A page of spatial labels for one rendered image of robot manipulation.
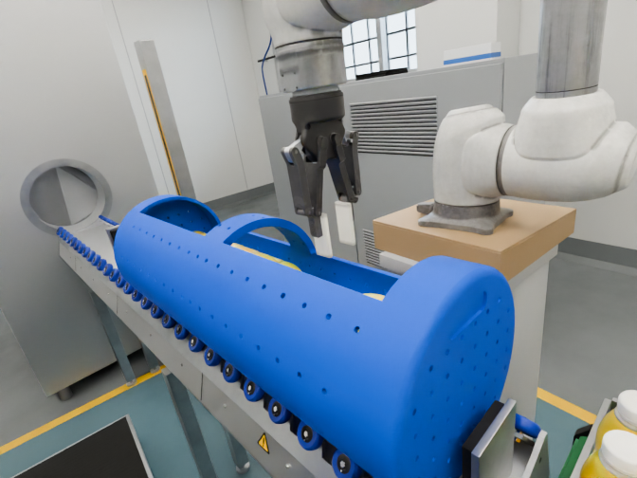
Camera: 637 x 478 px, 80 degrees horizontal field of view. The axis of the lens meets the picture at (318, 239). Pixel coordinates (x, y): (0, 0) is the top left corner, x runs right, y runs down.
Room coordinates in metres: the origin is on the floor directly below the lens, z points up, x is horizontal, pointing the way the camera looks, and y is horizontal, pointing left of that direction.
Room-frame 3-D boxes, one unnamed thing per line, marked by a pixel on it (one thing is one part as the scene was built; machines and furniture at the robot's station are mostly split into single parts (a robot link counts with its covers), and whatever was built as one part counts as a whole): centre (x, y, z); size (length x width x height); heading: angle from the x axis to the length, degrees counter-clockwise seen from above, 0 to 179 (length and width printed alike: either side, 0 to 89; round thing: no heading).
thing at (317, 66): (0.55, -0.03, 1.46); 0.09 x 0.09 x 0.06
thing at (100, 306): (1.83, 1.21, 0.31); 0.06 x 0.06 x 0.63; 40
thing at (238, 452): (1.17, 0.46, 0.31); 0.06 x 0.06 x 0.63; 40
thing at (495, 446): (0.32, -0.16, 0.99); 0.10 x 0.02 x 0.12; 130
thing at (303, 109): (0.55, -0.03, 1.39); 0.08 x 0.07 x 0.09; 130
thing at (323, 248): (0.54, -0.01, 1.23); 0.03 x 0.01 x 0.07; 40
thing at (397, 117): (2.75, -0.48, 0.72); 2.15 x 0.54 x 1.45; 34
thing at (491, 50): (2.08, -0.90, 1.48); 0.24 x 0.12 x 0.08; 42
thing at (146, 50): (1.67, 0.55, 0.85); 0.06 x 0.06 x 1.70; 40
